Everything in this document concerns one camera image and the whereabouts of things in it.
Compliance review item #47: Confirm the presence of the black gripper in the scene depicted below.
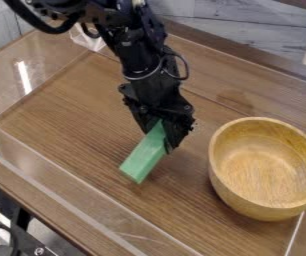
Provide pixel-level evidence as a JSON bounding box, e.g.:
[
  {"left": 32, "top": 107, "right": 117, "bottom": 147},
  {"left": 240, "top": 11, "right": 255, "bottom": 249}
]
[{"left": 119, "top": 79, "right": 195, "bottom": 153}]

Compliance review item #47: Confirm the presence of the green rectangular block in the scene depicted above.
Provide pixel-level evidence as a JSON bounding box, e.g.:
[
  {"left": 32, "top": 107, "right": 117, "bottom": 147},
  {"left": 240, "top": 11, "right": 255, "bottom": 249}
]
[{"left": 120, "top": 121, "right": 167, "bottom": 184}]

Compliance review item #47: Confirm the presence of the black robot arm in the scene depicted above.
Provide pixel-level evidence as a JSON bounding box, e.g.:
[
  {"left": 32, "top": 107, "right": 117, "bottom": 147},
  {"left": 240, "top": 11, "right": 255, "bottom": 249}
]
[{"left": 5, "top": 0, "right": 195, "bottom": 150}]

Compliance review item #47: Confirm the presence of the brown wooden bowl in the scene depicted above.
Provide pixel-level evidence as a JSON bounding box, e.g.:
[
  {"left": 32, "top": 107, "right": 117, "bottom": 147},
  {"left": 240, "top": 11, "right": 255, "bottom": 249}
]
[{"left": 208, "top": 117, "right": 306, "bottom": 222}]

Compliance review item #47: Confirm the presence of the black table leg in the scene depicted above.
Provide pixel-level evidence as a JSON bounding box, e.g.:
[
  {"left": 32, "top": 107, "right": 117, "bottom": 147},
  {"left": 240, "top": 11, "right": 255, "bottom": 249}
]
[{"left": 13, "top": 208, "right": 32, "bottom": 231}]

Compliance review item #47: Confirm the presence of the clear acrylic tray wall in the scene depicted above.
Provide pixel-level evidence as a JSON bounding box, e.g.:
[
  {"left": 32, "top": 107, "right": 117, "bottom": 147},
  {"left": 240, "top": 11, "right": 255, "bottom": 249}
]
[{"left": 0, "top": 22, "right": 306, "bottom": 256}]

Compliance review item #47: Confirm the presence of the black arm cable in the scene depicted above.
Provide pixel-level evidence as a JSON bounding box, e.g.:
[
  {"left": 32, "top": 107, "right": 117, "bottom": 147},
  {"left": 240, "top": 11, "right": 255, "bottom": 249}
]
[{"left": 2, "top": 0, "right": 86, "bottom": 35}]

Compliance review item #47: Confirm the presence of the black cable lower left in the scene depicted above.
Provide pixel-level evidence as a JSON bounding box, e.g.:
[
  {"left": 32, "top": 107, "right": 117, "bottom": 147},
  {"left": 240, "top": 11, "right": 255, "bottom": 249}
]
[{"left": 0, "top": 222, "right": 20, "bottom": 256}]

